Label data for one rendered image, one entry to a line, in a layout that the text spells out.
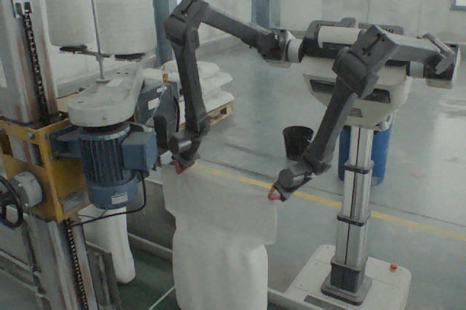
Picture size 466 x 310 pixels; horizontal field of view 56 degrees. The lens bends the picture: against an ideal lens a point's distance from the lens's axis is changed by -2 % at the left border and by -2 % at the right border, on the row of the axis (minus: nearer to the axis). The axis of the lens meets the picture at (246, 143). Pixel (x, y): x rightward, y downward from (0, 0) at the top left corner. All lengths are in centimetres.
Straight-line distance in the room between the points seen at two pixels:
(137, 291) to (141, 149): 103
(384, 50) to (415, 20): 832
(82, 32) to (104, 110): 37
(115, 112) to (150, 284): 113
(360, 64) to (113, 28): 68
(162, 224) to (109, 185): 107
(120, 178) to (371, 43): 79
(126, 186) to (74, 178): 21
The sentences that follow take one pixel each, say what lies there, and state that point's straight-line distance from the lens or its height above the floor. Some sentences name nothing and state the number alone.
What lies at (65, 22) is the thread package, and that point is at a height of 161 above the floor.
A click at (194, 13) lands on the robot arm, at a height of 164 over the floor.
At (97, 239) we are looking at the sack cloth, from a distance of 210.
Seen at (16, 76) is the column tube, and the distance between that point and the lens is 139.
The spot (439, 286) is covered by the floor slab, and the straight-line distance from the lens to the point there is 292.
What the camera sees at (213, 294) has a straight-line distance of 178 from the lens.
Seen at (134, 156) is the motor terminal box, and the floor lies 126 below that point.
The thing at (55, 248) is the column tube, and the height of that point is 91.
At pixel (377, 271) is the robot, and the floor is 26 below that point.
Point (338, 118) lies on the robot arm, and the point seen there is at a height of 139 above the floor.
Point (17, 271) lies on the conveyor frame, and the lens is 258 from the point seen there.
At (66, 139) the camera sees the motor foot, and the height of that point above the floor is 130.
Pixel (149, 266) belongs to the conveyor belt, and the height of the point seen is 38.
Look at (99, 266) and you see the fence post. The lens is 189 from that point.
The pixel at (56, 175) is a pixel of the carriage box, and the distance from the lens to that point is 146.
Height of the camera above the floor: 179
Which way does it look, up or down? 23 degrees down
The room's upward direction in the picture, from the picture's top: 1 degrees counter-clockwise
